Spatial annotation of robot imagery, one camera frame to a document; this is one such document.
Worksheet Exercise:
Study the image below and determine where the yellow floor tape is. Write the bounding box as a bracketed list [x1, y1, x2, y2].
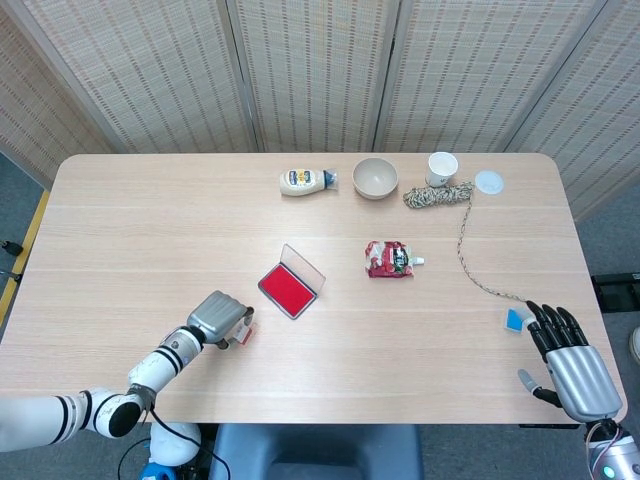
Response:
[0, 188, 52, 324]

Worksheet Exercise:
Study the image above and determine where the black cable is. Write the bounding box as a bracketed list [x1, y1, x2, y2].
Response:
[116, 407, 234, 480]

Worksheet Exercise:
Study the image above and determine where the white rounded robot shoulder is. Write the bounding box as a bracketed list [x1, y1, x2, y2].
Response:
[149, 422, 203, 467]

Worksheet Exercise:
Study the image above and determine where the small white red stamp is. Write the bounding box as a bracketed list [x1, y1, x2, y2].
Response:
[231, 319, 259, 347]

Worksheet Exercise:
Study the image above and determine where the white paper cup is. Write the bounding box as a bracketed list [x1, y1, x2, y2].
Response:
[426, 151, 460, 189]

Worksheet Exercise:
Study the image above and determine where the white round lid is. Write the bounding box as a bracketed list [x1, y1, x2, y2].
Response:
[473, 169, 506, 196]

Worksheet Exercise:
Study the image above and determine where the blue plastic part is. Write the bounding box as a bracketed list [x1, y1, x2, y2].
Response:
[141, 461, 177, 480]

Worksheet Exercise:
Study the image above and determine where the woven folding screen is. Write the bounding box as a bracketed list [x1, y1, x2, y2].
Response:
[0, 0, 640, 224]

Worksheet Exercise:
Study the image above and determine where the black caster stand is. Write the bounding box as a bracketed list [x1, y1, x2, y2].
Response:
[0, 239, 24, 284]

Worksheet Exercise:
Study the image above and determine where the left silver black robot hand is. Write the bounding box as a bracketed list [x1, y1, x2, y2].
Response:
[187, 290, 257, 352]

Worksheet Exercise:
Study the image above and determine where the red ink pad case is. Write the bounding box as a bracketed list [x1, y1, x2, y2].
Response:
[257, 243, 327, 321]

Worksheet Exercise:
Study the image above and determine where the small blue card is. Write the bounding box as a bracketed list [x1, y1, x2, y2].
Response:
[502, 307, 532, 334]

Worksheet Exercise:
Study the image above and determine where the beige bowl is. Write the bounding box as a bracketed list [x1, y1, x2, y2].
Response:
[351, 157, 400, 202]

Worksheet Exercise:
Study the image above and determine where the braided beige rope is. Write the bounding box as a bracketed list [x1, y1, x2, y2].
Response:
[402, 181, 535, 306]

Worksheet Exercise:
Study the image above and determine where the red sauce pouch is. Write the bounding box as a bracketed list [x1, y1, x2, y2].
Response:
[363, 240, 427, 280]

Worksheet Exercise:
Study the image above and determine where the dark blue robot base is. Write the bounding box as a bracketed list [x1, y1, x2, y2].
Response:
[207, 423, 425, 480]

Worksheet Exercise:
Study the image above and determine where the mayonnaise squeeze bottle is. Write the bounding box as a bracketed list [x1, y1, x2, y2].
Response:
[278, 167, 340, 199]

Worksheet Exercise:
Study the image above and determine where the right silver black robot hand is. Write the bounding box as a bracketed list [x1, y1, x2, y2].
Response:
[517, 300, 625, 421]

